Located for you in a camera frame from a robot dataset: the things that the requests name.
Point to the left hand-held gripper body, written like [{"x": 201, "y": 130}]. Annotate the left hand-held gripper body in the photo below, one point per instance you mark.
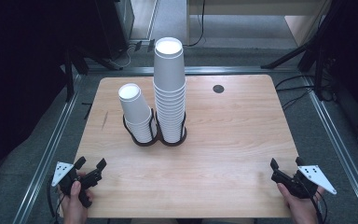
[{"x": 62, "y": 171}]

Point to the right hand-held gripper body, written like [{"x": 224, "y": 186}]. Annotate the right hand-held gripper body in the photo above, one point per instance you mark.
[{"x": 315, "y": 175}]

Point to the tall stack of white cups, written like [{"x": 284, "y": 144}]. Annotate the tall stack of white cups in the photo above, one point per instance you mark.
[{"x": 169, "y": 93}]

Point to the person's right hand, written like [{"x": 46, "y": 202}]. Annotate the person's right hand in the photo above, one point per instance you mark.
[{"x": 303, "y": 210}]

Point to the person's left hand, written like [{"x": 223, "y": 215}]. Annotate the person's left hand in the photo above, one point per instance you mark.
[{"x": 74, "y": 208}]

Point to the black tape strip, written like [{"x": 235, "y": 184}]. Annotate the black tape strip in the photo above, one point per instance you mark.
[{"x": 88, "y": 110}]

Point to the short stack of white cups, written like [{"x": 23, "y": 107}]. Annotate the short stack of white cups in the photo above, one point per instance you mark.
[{"x": 135, "y": 109}]

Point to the black metal stand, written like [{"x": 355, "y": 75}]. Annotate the black metal stand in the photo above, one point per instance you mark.
[{"x": 70, "y": 77}]

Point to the black round table grommet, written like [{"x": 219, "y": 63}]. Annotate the black round table grommet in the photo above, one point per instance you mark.
[{"x": 218, "y": 89}]

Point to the black tripod stand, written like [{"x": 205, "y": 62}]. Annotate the black tripod stand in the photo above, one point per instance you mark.
[{"x": 310, "y": 46}]

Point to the light wooden furniture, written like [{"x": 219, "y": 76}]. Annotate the light wooden furniture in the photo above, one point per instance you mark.
[{"x": 298, "y": 25}]

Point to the dark cabinet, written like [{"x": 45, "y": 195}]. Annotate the dark cabinet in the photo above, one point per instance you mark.
[{"x": 113, "y": 25}]

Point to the metal floor rail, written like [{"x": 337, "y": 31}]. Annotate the metal floor rail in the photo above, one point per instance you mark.
[
  {"x": 338, "y": 149},
  {"x": 230, "y": 69},
  {"x": 48, "y": 149}
]

